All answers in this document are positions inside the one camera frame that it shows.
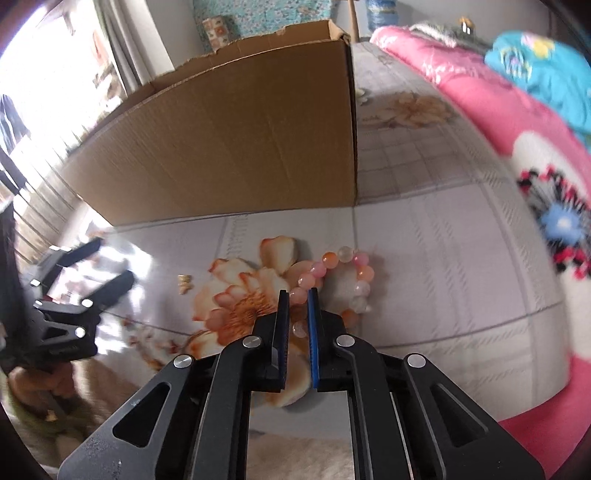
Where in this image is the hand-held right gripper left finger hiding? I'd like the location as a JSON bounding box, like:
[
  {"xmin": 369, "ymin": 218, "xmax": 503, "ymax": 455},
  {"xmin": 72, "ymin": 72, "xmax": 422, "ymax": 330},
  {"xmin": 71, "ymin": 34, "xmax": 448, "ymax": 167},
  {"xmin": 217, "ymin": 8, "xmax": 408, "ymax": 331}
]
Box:
[{"xmin": 58, "ymin": 290, "xmax": 291, "ymax": 480}]

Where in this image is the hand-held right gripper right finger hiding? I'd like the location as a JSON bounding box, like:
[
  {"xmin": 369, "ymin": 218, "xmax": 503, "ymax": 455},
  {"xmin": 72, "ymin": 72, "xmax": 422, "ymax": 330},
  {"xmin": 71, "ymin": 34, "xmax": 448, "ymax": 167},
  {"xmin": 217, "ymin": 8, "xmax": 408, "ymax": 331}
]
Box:
[{"xmin": 307, "ymin": 287, "xmax": 544, "ymax": 480}]

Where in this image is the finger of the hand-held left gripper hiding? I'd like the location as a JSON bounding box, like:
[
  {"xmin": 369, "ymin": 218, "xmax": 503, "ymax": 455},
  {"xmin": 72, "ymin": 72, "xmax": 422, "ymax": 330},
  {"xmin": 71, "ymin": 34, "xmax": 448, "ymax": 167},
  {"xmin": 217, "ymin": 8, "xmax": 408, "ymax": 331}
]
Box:
[
  {"xmin": 34, "ymin": 270, "xmax": 136, "ymax": 338},
  {"xmin": 34, "ymin": 237, "xmax": 105, "ymax": 278}
]

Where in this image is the pink orange bead bracelet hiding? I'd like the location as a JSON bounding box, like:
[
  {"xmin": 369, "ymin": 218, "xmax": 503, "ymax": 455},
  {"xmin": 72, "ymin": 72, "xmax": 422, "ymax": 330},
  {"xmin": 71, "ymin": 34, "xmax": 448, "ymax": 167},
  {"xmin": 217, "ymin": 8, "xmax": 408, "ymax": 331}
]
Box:
[{"xmin": 288, "ymin": 246, "xmax": 376, "ymax": 338}]

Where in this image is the brown cardboard box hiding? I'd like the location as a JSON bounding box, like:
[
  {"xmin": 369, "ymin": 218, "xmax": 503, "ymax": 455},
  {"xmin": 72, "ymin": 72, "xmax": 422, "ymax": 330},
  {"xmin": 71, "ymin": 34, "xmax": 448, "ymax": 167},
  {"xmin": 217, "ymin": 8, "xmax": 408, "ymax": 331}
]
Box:
[{"xmin": 60, "ymin": 20, "xmax": 359, "ymax": 227}]

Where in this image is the person's left forearm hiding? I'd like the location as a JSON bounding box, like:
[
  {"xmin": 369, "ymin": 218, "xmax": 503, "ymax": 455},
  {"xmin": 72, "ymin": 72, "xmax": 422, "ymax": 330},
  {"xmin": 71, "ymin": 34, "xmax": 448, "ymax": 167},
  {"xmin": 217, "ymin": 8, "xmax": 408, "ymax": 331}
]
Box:
[{"xmin": 0, "ymin": 369, "xmax": 95, "ymax": 446}]

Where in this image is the person's left hand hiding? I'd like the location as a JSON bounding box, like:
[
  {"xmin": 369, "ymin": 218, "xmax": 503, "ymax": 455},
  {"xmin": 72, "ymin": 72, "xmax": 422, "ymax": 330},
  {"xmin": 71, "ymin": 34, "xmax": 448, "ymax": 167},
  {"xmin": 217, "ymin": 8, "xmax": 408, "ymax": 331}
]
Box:
[{"xmin": 7, "ymin": 364, "xmax": 75, "ymax": 400}]

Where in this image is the floral plaid tablecloth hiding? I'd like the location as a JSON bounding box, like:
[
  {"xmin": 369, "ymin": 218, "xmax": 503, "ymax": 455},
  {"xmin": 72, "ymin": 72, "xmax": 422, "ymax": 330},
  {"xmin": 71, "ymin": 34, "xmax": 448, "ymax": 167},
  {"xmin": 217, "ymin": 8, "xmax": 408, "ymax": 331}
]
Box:
[{"xmin": 69, "ymin": 41, "xmax": 574, "ymax": 412}]

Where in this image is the grey curtain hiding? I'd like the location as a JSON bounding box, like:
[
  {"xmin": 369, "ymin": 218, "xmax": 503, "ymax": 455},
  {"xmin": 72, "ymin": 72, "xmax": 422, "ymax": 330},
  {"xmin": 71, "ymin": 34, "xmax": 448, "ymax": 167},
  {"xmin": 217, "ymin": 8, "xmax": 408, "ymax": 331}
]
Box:
[{"xmin": 95, "ymin": 0, "xmax": 177, "ymax": 94}]

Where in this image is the pink floral blanket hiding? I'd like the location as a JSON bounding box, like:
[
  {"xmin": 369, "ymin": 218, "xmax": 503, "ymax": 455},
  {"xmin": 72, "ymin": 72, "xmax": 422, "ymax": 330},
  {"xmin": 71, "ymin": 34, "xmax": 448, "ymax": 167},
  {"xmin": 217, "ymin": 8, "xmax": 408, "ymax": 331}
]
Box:
[{"xmin": 372, "ymin": 25, "xmax": 591, "ymax": 477}]

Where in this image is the grey patterned cloth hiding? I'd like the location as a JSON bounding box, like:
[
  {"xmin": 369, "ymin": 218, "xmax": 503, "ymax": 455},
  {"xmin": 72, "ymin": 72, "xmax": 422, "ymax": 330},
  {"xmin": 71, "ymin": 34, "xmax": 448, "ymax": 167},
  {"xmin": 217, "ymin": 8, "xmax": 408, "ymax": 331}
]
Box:
[{"xmin": 409, "ymin": 21, "xmax": 493, "ymax": 49}]

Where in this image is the blue water jug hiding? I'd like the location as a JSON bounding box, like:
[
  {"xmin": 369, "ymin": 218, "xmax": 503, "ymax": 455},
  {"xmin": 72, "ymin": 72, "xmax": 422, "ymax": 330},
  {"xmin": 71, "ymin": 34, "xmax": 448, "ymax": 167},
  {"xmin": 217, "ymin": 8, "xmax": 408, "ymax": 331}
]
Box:
[{"xmin": 367, "ymin": 0, "xmax": 399, "ymax": 28}]

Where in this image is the blue cartoon blanket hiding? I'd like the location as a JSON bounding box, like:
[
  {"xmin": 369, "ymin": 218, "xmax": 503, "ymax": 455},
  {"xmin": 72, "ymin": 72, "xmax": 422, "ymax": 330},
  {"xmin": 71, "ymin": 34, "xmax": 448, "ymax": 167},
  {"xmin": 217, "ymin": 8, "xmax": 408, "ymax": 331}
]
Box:
[{"xmin": 485, "ymin": 30, "xmax": 591, "ymax": 145}]

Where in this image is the teal floral wall cloth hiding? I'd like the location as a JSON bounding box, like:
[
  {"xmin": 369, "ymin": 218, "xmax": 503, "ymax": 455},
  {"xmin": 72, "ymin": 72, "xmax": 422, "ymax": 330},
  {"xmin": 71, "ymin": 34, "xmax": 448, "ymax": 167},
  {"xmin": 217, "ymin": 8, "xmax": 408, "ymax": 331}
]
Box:
[{"xmin": 191, "ymin": 0, "xmax": 334, "ymax": 38}]

